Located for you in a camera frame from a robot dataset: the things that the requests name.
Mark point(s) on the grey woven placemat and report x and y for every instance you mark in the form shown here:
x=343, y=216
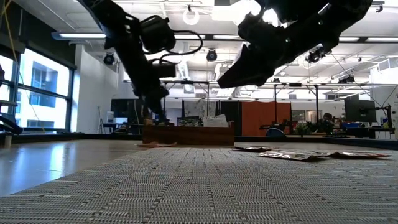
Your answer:
x=199, y=186

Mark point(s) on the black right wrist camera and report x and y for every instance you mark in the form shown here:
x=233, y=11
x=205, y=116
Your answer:
x=315, y=56

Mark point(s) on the black desk monitor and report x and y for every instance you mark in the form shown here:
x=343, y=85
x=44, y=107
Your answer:
x=360, y=110

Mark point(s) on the small green office plant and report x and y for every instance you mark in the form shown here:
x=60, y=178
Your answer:
x=301, y=128

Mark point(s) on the black window frame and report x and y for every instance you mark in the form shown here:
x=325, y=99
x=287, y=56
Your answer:
x=72, y=93

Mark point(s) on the black panel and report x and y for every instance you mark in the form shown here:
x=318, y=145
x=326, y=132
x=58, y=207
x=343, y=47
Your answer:
x=229, y=112

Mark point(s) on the wooden tea organizer box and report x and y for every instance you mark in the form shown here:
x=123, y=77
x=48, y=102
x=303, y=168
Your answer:
x=186, y=135

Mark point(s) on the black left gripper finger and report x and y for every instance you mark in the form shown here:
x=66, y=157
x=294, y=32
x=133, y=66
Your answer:
x=145, y=113
x=155, y=102

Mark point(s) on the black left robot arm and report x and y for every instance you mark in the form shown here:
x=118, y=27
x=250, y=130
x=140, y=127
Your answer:
x=99, y=12

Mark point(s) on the black overhead rack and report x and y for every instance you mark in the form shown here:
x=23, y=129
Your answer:
x=275, y=102

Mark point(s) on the black background desk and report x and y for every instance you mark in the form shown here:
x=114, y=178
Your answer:
x=367, y=129

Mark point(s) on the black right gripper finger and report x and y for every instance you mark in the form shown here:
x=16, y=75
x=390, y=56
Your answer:
x=248, y=74
x=258, y=56

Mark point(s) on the orange partition wall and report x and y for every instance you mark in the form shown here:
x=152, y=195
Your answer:
x=265, y=118

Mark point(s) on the blue chair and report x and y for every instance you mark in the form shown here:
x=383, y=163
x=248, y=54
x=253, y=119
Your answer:
x=275, y=132

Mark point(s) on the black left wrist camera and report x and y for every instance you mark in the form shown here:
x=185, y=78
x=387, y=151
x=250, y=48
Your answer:
x=157, y=34

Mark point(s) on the dark display screen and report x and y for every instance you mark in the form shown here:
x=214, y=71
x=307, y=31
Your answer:
x=124, y=109

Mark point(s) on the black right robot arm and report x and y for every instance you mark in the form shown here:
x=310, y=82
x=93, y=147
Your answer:
x=342, y=15

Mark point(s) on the long ceiling light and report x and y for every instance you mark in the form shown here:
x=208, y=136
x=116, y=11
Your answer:
x=82, y=35
x=382, y=39

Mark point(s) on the round black ceiling fixture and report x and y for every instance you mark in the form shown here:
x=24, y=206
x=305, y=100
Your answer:
x=211, y=55
x=109, y=59

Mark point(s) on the patterned grey panel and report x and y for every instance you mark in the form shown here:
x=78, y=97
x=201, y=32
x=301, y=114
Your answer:
x=199, y=109

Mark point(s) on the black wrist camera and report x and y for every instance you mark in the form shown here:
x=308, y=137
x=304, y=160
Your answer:
x=315, y=56
x=157, y=34

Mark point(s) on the person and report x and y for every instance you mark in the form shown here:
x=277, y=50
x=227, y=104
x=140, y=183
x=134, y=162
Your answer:
x=326, y=119

